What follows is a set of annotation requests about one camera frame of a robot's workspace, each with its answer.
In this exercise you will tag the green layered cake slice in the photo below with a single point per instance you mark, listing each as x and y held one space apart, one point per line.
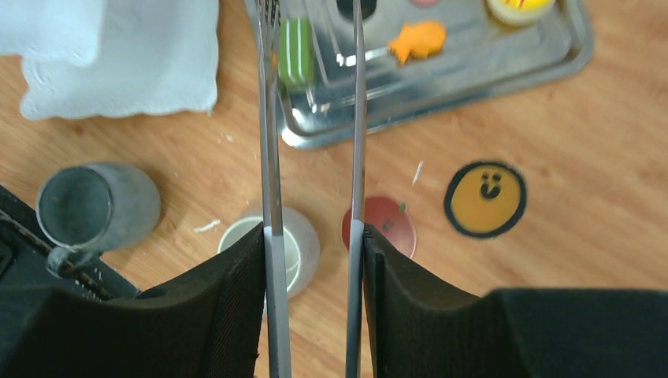
296 62

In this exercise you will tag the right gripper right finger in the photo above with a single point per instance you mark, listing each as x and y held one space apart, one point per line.
422 326

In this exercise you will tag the yellow bear face coaster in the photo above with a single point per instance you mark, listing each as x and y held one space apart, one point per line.
485 199

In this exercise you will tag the stainless steel tray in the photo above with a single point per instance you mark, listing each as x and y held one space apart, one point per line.
481 58

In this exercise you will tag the metal tongs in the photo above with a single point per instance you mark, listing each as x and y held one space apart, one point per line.
268 35

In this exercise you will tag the red round coaster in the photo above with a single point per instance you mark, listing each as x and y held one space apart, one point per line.
391 218

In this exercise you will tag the white three-tier dessert stand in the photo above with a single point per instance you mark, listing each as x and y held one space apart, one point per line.
113 59

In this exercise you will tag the pink macaron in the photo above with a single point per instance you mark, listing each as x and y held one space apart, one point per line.
425 3

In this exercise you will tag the yellow orange fruit tart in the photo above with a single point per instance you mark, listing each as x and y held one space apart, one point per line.
519 12

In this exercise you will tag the white ceramic mug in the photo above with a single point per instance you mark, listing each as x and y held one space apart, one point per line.
302 245

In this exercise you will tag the orange fish pastry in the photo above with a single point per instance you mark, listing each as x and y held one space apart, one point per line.
418 41

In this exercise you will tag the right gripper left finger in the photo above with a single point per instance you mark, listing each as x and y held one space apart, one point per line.
205 322

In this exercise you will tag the grey ceramic mug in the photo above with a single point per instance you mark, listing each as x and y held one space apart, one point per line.
87 210

